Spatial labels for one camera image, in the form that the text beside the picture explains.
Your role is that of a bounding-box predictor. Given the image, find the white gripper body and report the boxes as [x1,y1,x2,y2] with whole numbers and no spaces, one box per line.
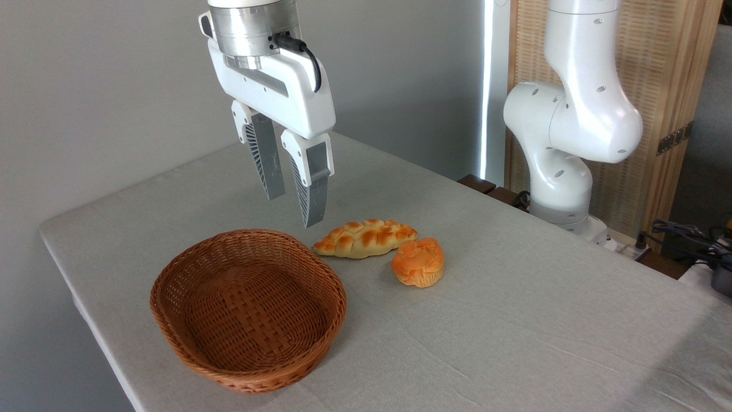
[198,11,337,140]

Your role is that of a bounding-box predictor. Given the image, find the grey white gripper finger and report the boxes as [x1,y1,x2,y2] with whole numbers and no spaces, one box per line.
[280,129,335,229]
[231,100,286,201]

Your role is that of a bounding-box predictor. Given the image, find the round orange bread bun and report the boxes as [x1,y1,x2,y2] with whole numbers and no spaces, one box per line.
[391,237,445,288]

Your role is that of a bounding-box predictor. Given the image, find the long braided bread loaf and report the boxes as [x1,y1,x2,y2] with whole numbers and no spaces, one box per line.
[313,219,419,260]

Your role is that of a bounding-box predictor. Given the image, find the brown woven wicker basket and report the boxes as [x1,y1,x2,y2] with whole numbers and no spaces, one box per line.
[150,229,348,394]

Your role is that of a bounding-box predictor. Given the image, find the dark brown wooden furniture edge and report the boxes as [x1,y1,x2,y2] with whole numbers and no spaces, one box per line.
[457,174,532,211]

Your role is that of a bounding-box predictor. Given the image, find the grey tablecloth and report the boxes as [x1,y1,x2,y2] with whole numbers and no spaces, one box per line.
[39,130,732,412]

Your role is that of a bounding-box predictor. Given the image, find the white power strip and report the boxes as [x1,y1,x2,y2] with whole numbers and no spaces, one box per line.
[595,226,653,262]

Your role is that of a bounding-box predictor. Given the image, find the black screen hinge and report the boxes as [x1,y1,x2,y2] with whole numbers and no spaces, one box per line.
[656,121,694,156]

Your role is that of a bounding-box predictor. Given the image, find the wooden bamboo folding screen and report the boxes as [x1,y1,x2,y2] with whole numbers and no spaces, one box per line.
[506,0,724,252]

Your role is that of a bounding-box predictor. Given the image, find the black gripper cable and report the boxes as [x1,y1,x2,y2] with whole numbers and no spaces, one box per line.
[273,33,323,93]

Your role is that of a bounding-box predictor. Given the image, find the white vertical frame strip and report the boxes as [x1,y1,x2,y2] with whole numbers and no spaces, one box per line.
[479,0,511,187]

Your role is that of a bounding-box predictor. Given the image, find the black cable bundle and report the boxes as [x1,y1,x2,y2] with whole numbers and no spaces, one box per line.
[639,219,732,271]

